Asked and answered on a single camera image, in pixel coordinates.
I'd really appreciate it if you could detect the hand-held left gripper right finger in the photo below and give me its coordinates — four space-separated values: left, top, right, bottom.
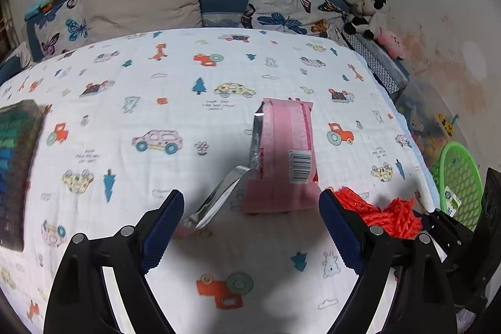
318 188 458 334

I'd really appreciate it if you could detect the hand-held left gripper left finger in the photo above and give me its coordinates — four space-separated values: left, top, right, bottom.
44 189 185 334

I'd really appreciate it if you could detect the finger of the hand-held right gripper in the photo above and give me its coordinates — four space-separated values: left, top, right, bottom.
422 208 477 264

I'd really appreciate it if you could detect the red yarn pompom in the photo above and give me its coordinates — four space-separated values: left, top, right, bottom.
334 187 424 240

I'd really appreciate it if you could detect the green plastic mesh basket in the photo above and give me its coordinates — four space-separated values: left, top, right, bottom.
428 141 483 233

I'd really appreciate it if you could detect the silver foil wrapper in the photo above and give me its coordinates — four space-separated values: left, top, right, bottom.
172 164 252 239

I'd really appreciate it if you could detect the pink snack packet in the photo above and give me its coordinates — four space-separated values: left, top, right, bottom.
242 97 320 216

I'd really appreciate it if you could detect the yellow toy truck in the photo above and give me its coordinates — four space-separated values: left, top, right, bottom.
436 114 459 136

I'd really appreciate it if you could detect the clear plastic storage box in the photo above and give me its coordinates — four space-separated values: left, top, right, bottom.
393 80 467 171

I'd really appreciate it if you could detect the white cartoon printed cloth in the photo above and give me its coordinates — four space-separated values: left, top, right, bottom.
0 28 444 334

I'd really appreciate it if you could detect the dark box of coloured packets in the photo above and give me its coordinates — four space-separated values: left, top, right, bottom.
0 99 45 252

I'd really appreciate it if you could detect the blue patterned cushion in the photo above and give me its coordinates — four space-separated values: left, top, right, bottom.
342 31 410 97

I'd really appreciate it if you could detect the pink plush toy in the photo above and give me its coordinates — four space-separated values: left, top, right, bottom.
377 27 408 59

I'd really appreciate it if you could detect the black and white cow plush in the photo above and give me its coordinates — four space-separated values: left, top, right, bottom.
344 0 389 41

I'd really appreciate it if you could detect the small butterfly print pillow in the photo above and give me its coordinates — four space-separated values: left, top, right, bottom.
33 0 91 61

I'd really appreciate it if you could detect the beige pillow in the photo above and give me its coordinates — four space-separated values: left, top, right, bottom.
82 0 203 45

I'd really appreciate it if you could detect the large butterfly print pillow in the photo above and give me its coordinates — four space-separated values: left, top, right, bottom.
240 0 351 39

